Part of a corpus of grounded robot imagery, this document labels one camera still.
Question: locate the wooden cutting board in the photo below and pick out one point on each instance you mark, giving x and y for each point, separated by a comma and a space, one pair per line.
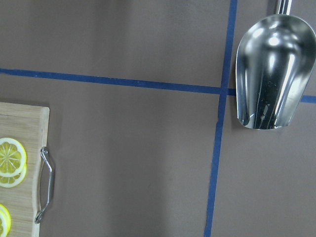
28, 202

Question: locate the silver metal scoop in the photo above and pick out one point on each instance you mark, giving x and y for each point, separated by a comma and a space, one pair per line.
275, 59

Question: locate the lemon slice pair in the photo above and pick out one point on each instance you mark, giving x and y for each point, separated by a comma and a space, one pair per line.
13, 162

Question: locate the single lemon slice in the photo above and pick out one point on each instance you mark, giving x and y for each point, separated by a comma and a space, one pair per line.
5, 221

